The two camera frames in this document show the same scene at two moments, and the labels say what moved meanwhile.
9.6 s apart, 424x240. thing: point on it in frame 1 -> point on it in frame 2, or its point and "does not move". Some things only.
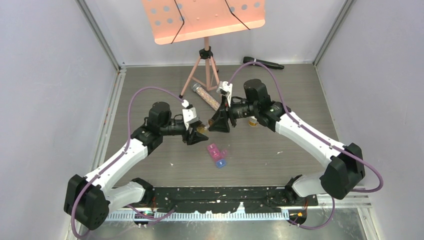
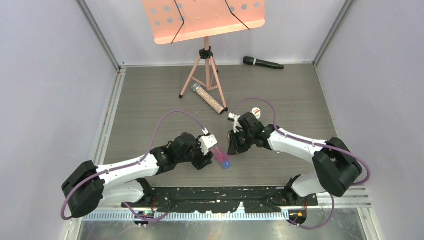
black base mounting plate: (252, 199) does not move
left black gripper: (193, 137) -> (203, 160)
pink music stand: (173, 21) does not move
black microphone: (267, 64) does not move
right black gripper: (221, 123) -> (235, 148)
